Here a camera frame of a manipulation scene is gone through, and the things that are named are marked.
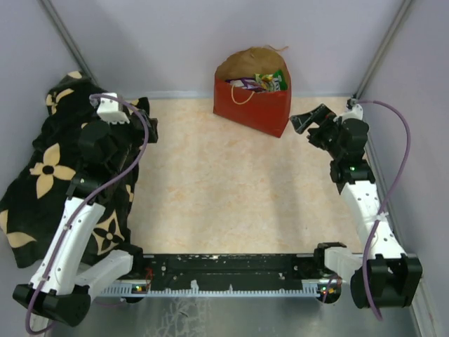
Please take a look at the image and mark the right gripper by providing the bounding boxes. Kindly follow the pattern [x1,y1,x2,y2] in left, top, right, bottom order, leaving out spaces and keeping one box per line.
[290,104,343,159]

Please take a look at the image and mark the red paper bag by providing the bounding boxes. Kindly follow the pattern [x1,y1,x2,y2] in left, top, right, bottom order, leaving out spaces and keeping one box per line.
[213,45,292,138]

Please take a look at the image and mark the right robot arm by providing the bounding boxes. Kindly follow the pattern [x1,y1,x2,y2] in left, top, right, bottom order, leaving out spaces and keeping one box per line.
[290,100,422,314]

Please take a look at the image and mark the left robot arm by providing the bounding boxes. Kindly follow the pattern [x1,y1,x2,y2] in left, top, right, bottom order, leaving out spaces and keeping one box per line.
[13,111,159,326]

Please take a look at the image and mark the snack packs in bag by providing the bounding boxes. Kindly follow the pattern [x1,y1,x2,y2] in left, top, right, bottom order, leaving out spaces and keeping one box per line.
[226,70,288,93]

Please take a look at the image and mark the black floral blanket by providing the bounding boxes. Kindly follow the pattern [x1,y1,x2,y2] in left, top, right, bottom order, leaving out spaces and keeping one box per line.
[1,71,139,268]

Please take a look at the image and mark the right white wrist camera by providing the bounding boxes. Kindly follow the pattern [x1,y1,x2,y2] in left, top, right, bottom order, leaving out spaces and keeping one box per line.
[341,98,363,121]

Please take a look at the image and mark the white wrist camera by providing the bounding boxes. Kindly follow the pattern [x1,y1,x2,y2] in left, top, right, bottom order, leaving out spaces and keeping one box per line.
[341,98,363,121]
[96,93,130,124]

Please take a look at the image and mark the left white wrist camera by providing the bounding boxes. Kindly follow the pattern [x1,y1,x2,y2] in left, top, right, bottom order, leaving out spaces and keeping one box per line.
[96,93,130,124]

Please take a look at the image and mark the white cable duct strip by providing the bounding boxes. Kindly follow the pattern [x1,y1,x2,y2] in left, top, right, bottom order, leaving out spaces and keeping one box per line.
[94,282,343,299]

